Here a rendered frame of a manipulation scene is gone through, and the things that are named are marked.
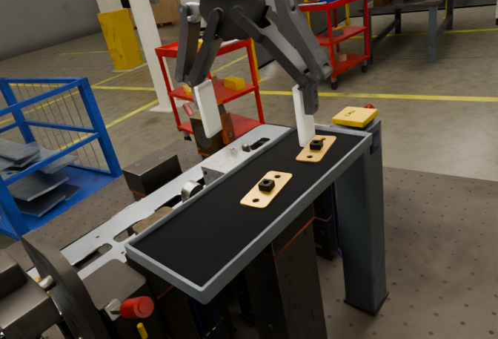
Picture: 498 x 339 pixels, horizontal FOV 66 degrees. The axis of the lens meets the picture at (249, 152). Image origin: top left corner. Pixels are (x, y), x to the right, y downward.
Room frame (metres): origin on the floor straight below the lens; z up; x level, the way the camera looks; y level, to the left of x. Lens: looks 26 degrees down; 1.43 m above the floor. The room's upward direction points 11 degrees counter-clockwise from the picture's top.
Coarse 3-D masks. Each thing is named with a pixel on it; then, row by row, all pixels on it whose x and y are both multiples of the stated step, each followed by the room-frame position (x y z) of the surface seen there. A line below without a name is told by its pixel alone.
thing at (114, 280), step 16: (96, 272) 0.44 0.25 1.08; (112, 272) 0.43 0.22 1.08; (128, 272) 0.43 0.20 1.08; (96, 288) 0.41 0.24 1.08; (112, 288) 0.40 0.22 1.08; (128, 288) 0.40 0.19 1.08; (144, 288) 0.40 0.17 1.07; (96, 304) 0.38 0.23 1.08; (128, 320) 0.37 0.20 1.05; (144, 320) 0.38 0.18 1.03; (160, 320) 0.40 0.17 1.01; (112, 336) 0.37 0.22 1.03; (128, 336) 0.37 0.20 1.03; (144, 336) 0.37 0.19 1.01; (160, 336) 0.39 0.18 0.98
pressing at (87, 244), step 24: (240, 144) 0.95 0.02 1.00; (264, 144) 0.92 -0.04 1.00; (192, 168) 0.87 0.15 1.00; (168, 192) 0.77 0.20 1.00; (120, 216) 0.71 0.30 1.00; (144, 216) 0.69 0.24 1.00; (96, 240) 0.64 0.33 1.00; (72, 264) 0.58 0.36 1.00; (96, 264) 0.56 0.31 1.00; (0, 336) 0.44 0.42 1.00
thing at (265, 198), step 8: (272, 176) 0.47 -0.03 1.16; (280, 176) 0.47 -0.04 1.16; (288, 176) 0.46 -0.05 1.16; (256, 184) 0.45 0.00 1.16; (264, 184) 0.43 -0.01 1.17; (272, 184) 0.43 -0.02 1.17; (280, 184) 0.44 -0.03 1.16; (256, 192) 0.43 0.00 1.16; (264, 192) 0.43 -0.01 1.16; (272, 192) 0.43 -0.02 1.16; (248, 200) 0.42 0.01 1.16; (264, 200) 0.41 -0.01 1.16; (272, 200) 0.41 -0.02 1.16; (264, 208) 0.40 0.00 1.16
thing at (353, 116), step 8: (344, 112) 0.65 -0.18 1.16; (352, 112) 0.64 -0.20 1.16; (360, 112) 0.63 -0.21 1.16; (368, 112) 0.63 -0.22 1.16; (376, 112) 0.63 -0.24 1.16; (336, 120) 0.63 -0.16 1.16; (344, 120) 0.62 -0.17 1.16; (352, 120) 0.61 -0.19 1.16; (360, 120) 0.60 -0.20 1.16; (368, 120) 0.61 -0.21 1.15
